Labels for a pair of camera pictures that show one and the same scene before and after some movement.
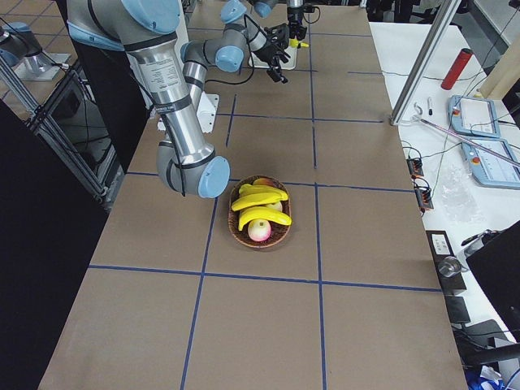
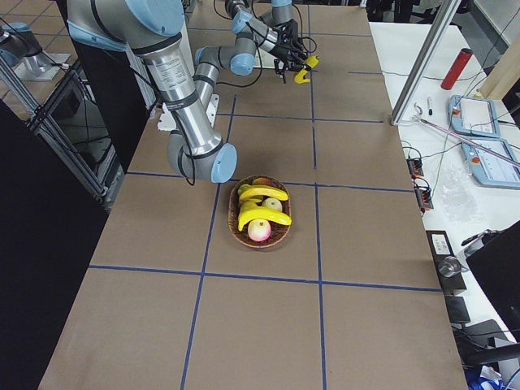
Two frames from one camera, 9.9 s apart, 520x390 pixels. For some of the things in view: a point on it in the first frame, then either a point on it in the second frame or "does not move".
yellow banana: (258, 199) -> (312, 62)
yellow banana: (257, 213) does not move
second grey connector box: (423, 196) does not move
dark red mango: (263, 181) does not move
